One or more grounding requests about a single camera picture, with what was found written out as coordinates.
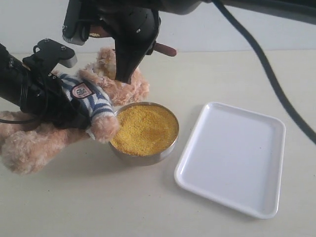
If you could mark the white rectangular plastic tray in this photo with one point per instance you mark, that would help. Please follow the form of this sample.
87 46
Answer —
234 157

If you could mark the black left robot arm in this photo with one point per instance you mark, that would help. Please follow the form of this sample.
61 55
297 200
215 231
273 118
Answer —
12 75

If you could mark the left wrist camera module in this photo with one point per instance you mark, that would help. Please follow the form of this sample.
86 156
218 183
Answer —
50 53

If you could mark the dark red wooden spoon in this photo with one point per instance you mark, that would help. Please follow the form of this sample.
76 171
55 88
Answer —
98 32

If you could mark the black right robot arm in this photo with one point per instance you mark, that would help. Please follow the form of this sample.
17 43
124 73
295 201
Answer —
300 10

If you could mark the beige teddy bear striped shirt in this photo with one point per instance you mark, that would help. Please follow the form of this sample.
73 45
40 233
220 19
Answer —
27 148

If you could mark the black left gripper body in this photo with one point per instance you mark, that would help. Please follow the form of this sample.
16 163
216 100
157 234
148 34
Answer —
44 96

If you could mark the yellow millet grains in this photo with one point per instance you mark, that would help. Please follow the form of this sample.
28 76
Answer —
145 130

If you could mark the round metal bowl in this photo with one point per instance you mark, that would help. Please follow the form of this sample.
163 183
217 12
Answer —
146 160

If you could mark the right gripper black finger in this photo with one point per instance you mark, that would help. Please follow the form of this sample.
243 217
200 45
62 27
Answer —
128 58

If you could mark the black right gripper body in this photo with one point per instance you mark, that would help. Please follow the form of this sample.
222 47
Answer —
133 26

